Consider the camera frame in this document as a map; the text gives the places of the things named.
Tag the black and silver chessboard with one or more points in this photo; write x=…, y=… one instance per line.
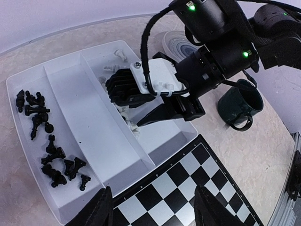
x=165, y=197

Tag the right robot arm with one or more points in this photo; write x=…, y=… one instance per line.
x=228, y=42

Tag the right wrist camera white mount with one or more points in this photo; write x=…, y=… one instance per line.
x=130, y=87

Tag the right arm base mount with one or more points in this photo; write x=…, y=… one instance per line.
x=293, y=185

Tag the dark green mug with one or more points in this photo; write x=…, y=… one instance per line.
x=237, y=107

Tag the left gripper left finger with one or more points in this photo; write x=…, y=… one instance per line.
x=97, y=212

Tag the white plate with rings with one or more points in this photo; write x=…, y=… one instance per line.
x=176, y=46

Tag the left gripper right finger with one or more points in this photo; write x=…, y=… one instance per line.
x=210, y=212

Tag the white plastic divided tray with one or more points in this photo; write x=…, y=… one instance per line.
x=88, y=126

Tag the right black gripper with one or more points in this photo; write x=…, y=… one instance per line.
x=175, y=107

